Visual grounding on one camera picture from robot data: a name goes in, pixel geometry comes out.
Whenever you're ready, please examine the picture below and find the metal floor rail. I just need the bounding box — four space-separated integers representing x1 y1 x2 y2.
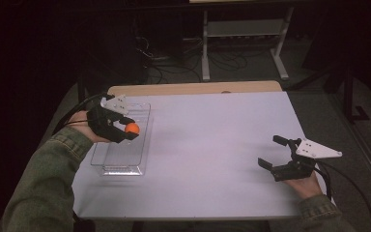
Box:
331 95 371 194

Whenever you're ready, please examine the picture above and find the white metal desk frame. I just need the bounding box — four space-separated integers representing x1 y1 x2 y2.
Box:
201 6 296 82

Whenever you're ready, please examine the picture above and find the person's left hand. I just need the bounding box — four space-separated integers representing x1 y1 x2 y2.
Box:
67 110 111 144

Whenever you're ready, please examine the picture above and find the orange ball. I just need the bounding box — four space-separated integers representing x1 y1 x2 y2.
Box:
124 122 141 135

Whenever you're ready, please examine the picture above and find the right gripper long black cable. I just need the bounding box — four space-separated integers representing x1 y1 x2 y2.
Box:
317 159 371 232

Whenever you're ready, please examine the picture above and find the clear plastic tray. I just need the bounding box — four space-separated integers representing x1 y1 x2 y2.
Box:
90 102 155 177

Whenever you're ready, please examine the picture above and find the black metal stand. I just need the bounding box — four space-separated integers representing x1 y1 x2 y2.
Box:
75 75 88 104
342 64 371 125

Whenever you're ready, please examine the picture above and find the tan wooden table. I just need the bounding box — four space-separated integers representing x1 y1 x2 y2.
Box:
105 80 283 98

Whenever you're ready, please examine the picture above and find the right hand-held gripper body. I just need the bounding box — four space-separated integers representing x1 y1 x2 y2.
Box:
270 137 343 183

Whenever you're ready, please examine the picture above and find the bundle of floor cables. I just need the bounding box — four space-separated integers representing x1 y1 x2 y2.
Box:
134 35 249 85

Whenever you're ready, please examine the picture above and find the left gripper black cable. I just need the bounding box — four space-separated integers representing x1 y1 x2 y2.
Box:
51 93 115 136

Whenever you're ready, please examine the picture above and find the person's right hand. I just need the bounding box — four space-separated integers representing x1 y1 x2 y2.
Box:
283 175 324 200

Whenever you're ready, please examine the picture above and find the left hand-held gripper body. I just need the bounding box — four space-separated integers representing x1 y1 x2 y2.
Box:
86 94 130 144

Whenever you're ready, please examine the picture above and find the right gripper short black cable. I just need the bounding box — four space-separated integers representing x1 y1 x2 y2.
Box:
313 166 332 199

